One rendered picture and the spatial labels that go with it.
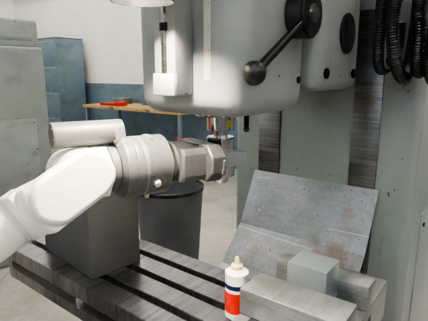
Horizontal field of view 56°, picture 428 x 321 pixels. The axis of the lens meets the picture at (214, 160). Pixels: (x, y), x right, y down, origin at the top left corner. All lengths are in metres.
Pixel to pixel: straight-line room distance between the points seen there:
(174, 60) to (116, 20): 7.02
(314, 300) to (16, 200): 0.40
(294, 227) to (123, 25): 6.64
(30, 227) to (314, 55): 0.48
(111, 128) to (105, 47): 7.23
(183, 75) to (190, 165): 0.13
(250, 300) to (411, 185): 0.48
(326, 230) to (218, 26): 0.58
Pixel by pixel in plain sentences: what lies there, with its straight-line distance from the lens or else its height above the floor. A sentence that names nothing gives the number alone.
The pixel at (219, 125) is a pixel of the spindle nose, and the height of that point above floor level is 1.29.
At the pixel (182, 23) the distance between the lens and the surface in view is 0.55.
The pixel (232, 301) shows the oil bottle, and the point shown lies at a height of 1.00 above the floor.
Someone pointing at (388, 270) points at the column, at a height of 0.94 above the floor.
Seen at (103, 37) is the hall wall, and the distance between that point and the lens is 7.83.
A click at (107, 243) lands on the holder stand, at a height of 1.03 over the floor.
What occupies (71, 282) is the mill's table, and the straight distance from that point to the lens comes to 0.89.
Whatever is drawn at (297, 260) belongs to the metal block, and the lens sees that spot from 0.62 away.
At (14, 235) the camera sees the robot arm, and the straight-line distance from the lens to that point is 0.53.
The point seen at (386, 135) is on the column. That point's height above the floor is 1.24.
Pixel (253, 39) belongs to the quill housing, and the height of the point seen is 1.41.
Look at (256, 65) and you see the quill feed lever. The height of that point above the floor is 1.38.
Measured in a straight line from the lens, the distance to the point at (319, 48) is 0.69.
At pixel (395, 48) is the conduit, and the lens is 0.74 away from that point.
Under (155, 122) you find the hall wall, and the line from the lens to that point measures 6.85.
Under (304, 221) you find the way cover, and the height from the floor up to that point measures 1.03.
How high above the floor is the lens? 1.37
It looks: 12 degrees down
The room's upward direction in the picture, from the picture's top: straight up
